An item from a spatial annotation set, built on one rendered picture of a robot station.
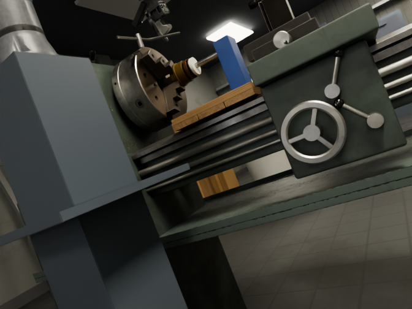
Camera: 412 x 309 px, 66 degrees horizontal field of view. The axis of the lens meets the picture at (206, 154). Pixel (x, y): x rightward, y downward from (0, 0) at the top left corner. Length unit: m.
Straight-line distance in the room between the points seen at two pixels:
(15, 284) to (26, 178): 3.47
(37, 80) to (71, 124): 0.12
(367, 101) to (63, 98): 0.70
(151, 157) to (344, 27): 0.74
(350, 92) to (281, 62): 0.18
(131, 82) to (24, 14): 0.42
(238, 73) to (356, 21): 0.45
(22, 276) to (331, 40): 3.99
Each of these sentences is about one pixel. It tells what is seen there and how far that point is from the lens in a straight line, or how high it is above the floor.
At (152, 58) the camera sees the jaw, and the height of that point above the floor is 1.16.
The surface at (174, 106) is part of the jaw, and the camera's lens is 1.21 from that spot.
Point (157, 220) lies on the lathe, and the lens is 1.22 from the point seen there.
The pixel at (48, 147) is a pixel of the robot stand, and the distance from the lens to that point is 0.75.
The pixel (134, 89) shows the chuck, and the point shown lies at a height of 1.07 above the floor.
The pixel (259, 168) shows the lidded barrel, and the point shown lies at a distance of 3.75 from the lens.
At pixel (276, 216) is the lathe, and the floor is 0.53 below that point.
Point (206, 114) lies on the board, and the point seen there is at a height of 0.87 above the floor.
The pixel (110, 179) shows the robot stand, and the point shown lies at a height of 0.78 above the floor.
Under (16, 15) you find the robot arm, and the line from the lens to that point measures 0.94.
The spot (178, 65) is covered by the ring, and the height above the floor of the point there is 1.10.
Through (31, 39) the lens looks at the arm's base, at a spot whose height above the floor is 1.16.
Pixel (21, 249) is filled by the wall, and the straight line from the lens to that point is 4.32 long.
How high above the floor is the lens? 0.74
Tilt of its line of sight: 1 degrees up
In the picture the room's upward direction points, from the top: 22 degrees counter-clockwise
